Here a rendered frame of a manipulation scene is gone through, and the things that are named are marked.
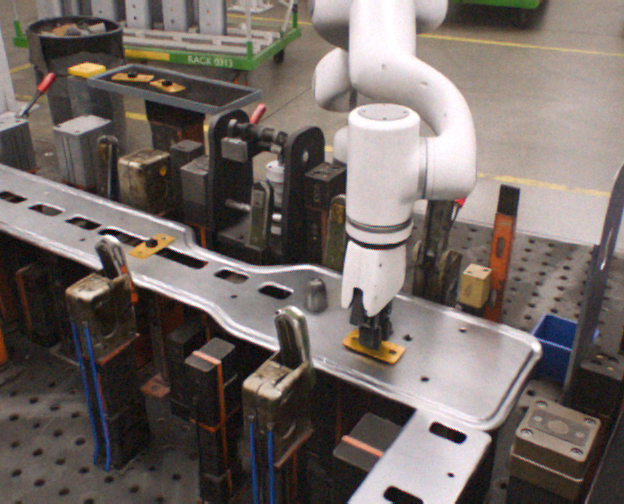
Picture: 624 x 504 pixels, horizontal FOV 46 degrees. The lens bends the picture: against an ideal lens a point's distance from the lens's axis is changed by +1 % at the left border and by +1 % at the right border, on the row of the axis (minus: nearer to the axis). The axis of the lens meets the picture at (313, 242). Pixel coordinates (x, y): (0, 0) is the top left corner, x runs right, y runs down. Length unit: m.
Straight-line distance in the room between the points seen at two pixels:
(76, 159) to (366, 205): 0.83
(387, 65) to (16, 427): 0.93
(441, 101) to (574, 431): 0.41
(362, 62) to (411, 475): 0.51
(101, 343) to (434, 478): 0.55
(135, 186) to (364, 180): 0.69
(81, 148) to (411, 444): 0.94
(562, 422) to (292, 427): 0.33
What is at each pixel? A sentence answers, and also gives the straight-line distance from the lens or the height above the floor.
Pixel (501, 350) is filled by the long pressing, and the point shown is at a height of 1.00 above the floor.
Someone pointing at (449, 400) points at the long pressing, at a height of 1.00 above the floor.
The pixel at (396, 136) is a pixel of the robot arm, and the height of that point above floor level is 1.33.
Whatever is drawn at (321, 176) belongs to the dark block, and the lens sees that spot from 1.27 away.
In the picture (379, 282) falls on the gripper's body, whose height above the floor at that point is 1.14.
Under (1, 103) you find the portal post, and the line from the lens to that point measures 5.23.
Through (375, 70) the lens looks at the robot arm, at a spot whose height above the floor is 1.37.
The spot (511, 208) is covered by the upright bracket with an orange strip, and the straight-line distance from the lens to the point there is 1.09.
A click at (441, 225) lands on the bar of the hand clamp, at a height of 1.11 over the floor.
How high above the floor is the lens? 1.64
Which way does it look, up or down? 29 degrees down
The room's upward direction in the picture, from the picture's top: straight up
